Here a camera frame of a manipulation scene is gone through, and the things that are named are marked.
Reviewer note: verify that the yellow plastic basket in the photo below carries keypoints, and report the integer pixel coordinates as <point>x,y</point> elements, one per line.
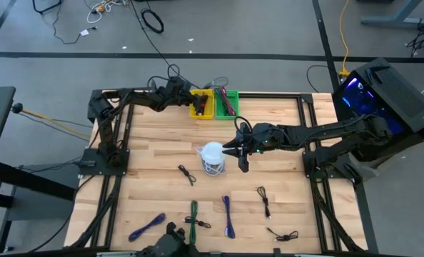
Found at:
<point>209,112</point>

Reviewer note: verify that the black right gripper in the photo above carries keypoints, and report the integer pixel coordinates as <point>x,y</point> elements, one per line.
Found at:
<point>258,141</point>

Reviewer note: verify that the green plastic basket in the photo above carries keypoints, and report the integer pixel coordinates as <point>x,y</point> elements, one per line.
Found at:
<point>233,112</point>

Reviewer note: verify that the black computer tower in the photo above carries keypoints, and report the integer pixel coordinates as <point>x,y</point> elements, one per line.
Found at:
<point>404,96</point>

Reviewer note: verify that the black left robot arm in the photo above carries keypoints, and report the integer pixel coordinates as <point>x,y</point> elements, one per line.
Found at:
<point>106,135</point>

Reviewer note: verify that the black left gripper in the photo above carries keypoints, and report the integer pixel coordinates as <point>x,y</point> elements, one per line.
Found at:
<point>199,101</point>

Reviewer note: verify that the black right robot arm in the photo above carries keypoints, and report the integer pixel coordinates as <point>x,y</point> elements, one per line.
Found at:
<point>322,133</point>

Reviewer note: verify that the grey desk leg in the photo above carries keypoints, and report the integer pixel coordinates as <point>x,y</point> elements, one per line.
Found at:
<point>394,22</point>

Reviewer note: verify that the black aluminium table frame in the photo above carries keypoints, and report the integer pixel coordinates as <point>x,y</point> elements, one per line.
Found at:
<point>269,95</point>

